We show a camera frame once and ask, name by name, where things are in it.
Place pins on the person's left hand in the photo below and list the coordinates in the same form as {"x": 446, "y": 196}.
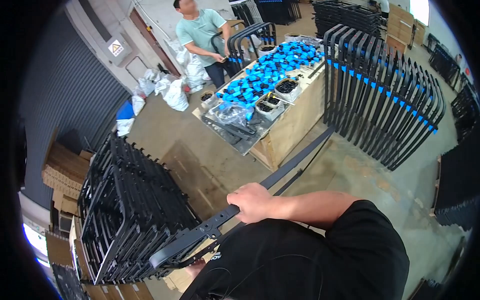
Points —
{"x": 195, "y": 268}

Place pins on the brown door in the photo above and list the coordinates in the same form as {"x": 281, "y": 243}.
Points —
{"x": 153, "y": 41}

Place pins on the black curved frames bundle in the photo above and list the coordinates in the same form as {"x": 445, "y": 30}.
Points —
{"x": 247, "y": 41}

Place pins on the pile of blue plastic clips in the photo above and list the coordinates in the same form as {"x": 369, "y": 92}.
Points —
{"x": 268, "y": 73}

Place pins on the person's right hand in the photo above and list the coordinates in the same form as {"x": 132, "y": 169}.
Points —
{"x": 258, "y": 202}

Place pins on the heap of white sacks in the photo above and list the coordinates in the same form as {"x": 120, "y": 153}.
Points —
{"x": 176, "y": 88}

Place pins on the pallet of black frames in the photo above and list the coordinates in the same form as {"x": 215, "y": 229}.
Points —
{"x": 459, "y": 187}

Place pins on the stacked cardboard cartons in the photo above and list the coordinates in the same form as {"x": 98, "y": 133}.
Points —
{"x": 403, "y": 26}

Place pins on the person's body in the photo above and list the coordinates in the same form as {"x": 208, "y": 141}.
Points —
{"x": 300, "y": 258}

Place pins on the person's right fingers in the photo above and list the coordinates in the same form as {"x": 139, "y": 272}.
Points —
{"x": 244, "y": 204}

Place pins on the loose black metal bars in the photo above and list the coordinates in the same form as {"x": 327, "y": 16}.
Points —
{"x": 228, "y": 129}

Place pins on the grey roller shutter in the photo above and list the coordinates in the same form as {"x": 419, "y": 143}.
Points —
{"x": 71, "y": 93}

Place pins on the white bag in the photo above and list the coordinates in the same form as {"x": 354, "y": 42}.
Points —
{"x": 125, "y": 126}

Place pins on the stack of flat cardboard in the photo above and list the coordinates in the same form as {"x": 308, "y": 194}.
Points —
{"x": 65, "y": 172}

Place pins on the wooden crate work table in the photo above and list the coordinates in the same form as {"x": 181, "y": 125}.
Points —
{"x": 292, "y": 123}

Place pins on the grey electrical box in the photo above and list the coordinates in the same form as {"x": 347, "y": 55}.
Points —
{"x": 115, "y": 50}

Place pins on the long black metal frame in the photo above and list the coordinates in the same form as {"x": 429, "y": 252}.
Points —
{"x": 208, "y": 226}

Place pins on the rack of black frames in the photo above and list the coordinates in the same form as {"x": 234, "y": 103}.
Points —
{"x": 467, "y": 108}
{"x": 444, "y": 62}

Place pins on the background stack of black frames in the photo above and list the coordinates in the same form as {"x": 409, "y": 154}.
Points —
{"x": 270, "y": 10}
{"x": 345, "y": 17}

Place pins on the row of blue-clipped black frames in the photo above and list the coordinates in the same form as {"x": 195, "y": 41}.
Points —
{"x": 378, "y": 93}

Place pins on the crumpled clear plastic bag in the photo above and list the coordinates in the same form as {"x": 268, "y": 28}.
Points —
{"x": 311, "y": 41}

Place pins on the blue bag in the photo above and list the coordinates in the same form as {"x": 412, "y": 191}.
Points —
{"x": 125, "y": 110}

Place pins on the stack of black metal frames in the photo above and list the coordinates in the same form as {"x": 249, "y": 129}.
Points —
{"x": 138, "y": 210}

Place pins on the white bucket of black parts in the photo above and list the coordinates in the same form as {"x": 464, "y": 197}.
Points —
{"x": 292, "y": 36}
{"x": 287, "y": 87}
{"x": 207, "y": 98}
{"x": 267, "y": 49}
{"x": 264, "y": 109}
{"x": 274, "y": 100}

